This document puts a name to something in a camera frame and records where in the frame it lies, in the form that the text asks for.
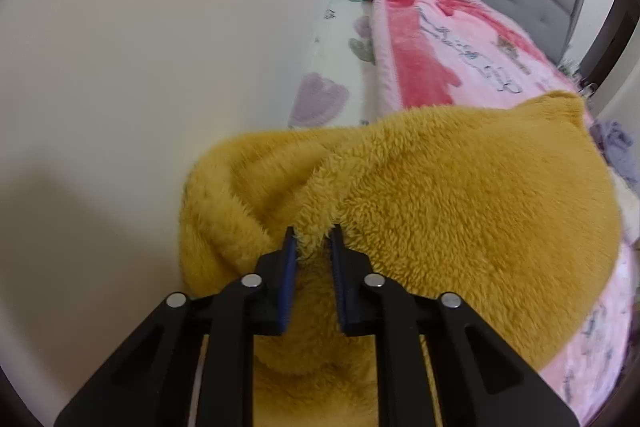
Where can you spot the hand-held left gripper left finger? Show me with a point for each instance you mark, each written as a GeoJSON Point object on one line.
{"type": "Point", "coordinates": [287, 277]}

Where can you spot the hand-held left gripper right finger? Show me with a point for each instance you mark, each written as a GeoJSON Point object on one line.
{"type": "Point", "coordinates": [340, 287]}

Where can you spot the yellow fleece hooded jacket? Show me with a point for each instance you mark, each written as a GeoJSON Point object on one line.
{"type": "Point", "coordinates": [450, 207]}

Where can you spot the white floral bed sheet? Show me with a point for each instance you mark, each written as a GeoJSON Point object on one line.
{"type": "Point", "coordinates": [340, 72]}

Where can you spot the pink printed blanket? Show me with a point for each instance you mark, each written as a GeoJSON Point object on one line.
{"type": "Point", "coordinates": [450, 42]}

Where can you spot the purple crumpled garment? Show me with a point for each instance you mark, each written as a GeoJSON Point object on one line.
{"type": "Point", "coordinates": [620, 152]}

